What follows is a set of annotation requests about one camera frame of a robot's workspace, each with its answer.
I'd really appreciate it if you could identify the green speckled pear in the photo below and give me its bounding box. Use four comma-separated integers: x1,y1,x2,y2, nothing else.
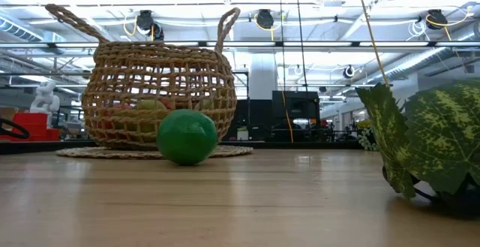
194,98,217,112
112,98,170,135

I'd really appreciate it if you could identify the white robot figure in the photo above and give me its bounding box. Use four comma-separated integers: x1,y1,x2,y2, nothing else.
28,80,61,115

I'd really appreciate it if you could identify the black grape bunch with leaf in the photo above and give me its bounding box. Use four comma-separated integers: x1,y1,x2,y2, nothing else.
354,78,480,214

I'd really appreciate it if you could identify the small green succulent plant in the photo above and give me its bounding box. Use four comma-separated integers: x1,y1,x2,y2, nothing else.
358,125,379,152

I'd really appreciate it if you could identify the red plastic bin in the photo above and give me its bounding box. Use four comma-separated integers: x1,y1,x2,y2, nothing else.
0,127,61,142
13,112,49,130

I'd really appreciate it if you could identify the black cabinet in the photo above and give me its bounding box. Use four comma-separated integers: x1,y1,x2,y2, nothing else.
271,90,321,130

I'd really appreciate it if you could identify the dark green lime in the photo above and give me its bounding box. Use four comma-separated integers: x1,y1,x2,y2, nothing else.
156,108,219,167

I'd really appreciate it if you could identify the round woven placemat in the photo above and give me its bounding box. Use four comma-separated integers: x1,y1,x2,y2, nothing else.
55,144,255,161

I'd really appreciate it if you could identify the yellow hanging cable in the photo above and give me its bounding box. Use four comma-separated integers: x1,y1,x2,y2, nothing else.
354,0,391,86

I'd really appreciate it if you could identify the woven wicker basket with handles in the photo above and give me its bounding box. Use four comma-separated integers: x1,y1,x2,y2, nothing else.
44,2,242,151

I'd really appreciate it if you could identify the thin black hanging cable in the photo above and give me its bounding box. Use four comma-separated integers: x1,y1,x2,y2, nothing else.
277,0,287,92

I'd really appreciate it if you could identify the black looped cable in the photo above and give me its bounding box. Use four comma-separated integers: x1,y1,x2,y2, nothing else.
0,117,31,140

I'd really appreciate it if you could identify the thin yellow cable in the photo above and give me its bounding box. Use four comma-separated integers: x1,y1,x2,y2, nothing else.
280,89,295,143

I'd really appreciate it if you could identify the black aluminium table frame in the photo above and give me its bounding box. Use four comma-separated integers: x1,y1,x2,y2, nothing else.
0,138,363,155

